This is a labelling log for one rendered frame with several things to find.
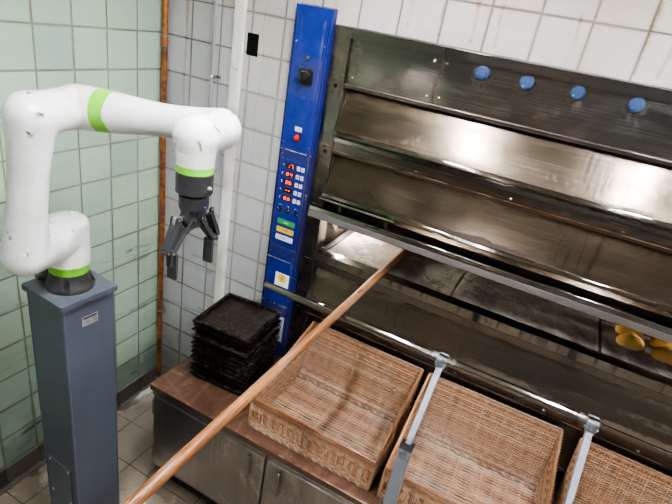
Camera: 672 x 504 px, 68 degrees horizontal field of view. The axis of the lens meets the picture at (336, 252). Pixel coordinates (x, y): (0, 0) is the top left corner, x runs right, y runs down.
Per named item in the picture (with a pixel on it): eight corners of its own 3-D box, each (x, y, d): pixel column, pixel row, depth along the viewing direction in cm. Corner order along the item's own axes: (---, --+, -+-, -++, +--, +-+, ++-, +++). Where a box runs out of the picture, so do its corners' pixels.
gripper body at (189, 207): (194, 186, 131) (192, 219, 134) (170, 192, 124) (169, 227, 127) (216, 194, 128) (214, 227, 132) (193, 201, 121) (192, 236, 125)
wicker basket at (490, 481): (413, 418, 225) (428, 369, 213) (542, 477, 206) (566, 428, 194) (373, 498, 184) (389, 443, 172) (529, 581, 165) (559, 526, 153)
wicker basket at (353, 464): (304, 365, 245) (312, 318, 233) (411, 417, 225) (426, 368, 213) (244, 426, 204) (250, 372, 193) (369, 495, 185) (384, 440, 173)
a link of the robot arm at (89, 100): (43, 129, 137) (36, 82, 132) (75, 122, 148) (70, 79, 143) (102, 139, 134) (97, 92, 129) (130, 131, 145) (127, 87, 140)
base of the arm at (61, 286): (13, 271, 167) (11, 255, 164) (56, 257, 179) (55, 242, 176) (63, 301, 156) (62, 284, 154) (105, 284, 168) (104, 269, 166)
